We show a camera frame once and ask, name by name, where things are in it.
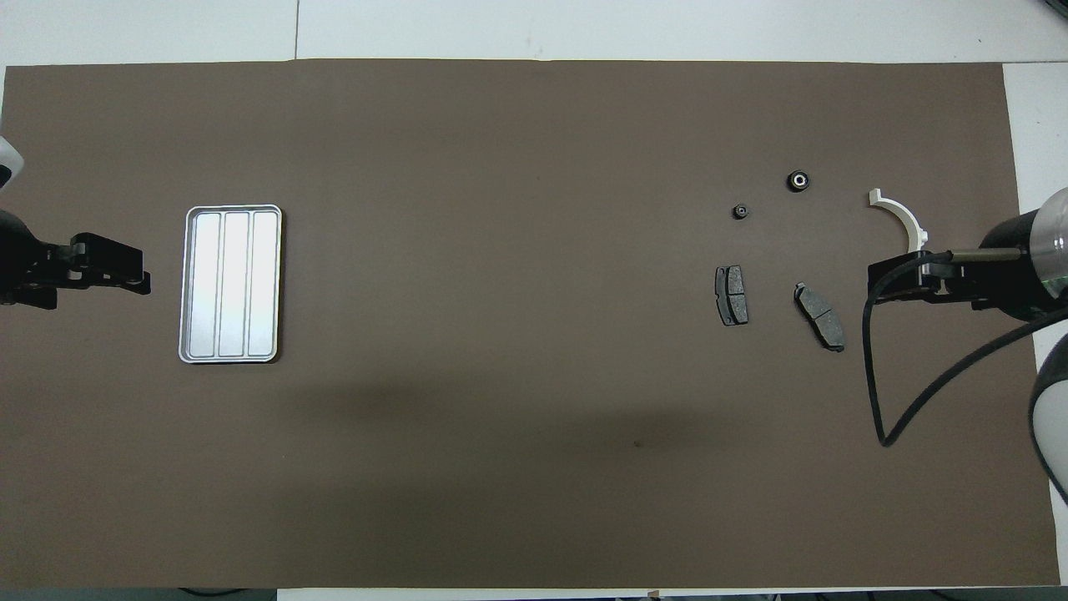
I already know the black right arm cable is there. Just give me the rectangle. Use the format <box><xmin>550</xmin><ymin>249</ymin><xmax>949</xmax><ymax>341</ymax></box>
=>
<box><xmin>865</xmin><ymin>250</ymin><xmax>1068</xmax><ymax>448</ymax></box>

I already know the curved grey brake pad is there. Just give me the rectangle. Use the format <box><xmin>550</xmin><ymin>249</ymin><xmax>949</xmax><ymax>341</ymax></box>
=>
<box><xmin>793</xmin><ymin>282</ymin><xmax>846</xmax><ymax>353</ymax></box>

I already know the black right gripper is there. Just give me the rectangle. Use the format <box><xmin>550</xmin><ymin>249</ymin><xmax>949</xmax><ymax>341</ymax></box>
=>
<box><xmin>869</xmin><ymin>257</ymin><xmax>1002</xmax><ymax>310</ymax></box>

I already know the brown table mat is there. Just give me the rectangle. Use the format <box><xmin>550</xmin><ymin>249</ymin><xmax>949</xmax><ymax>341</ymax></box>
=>
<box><xmin>0</xmin><ymin>58</ymin><xmax>1062</xmax><ymax>589</ymax></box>

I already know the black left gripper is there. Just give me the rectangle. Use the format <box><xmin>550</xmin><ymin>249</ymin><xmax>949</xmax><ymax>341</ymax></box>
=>
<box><xmin>0</xmin><ymin>234</ymin><xmax>152</xmax><ymax>310</ymax></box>

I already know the white half ring bracket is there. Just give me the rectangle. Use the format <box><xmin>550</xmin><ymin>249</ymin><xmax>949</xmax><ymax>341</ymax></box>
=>
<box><xmin>869</xmin><ymin>189</ymin><xmax>931</xmax><ymax>272</ymax></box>

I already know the rectangular grey brake pad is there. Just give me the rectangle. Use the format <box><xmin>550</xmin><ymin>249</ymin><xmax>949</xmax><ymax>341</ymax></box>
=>
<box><xmin>715</xmin><ymin>265</ymin><xmax>749</xmax><ymax>326</ymax></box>

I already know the silver metal tray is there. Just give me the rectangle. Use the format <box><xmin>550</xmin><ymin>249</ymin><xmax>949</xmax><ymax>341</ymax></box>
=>
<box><xmin>178</xmin><ymin>205</ymin><xmax>283</xmax><ymax>365</ymax></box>

